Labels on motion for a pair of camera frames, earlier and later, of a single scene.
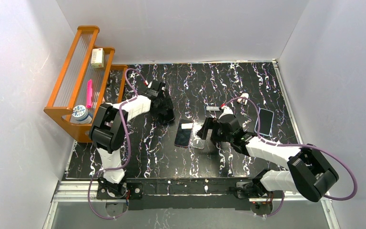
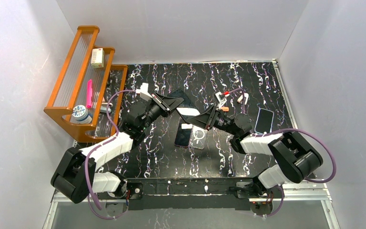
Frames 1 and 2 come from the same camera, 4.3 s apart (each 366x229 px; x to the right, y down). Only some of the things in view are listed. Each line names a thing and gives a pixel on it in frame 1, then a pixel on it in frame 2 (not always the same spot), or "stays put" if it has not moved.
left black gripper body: [164, 105] -> [161, 104]
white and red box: [97, 58] stays put
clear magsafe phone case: [196, 140] stays put
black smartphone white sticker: [183, 135] stays put
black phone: [165, 119] -> [187, 109]
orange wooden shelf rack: [86, 82] stays put
